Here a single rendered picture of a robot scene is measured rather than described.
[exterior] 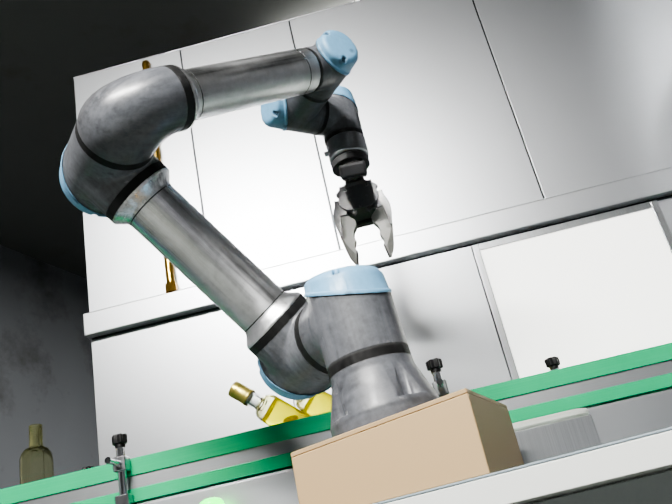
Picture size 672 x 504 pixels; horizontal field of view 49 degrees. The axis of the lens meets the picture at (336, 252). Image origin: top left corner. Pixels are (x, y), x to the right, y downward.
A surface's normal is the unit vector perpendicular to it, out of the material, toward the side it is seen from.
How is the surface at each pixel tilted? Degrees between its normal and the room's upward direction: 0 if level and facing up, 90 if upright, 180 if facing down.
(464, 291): 90
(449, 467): 90
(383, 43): 90
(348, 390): 76
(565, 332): 90
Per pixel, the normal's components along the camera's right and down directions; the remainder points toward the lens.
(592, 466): -0.41, -0.30
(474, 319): -0.15, -0.38
